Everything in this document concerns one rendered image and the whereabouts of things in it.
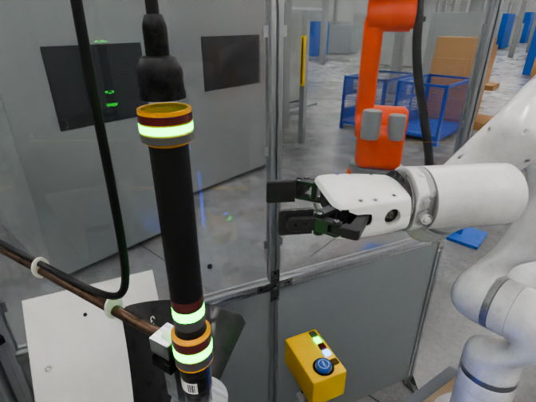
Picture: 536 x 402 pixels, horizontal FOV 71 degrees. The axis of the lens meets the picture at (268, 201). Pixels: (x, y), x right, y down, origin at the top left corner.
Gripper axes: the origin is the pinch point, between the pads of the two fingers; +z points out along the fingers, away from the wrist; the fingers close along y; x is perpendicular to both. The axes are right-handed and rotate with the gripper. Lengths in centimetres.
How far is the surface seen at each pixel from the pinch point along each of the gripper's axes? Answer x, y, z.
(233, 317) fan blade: -23.4, 6.5, 5.9
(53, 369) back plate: -43, 18, 41
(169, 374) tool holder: -16.3, -9.2, 14.4
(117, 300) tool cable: -12.4, 0.0, 21.2
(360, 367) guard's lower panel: -135, 83, -62
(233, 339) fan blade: -25.6, 4.0, 6.1
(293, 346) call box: -60, 32, -12
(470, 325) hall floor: -163, 126, -163
